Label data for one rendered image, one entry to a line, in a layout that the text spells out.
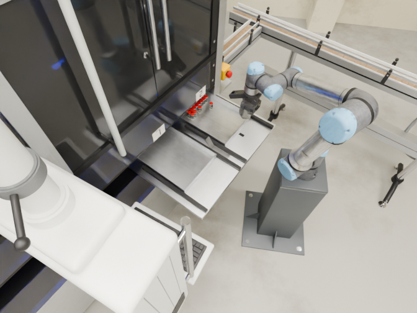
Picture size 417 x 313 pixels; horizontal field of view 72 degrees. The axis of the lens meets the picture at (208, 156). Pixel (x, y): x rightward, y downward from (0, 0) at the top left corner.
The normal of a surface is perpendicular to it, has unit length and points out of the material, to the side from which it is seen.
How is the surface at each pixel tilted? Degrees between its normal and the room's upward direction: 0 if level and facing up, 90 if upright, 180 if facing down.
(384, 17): 90
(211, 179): 0
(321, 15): 90
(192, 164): 0
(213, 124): 0
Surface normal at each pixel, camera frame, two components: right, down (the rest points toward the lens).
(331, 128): -0.79, 0.41
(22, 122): 0.80, 0.51
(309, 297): 0.03, -0.55
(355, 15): -0.15, 0.82
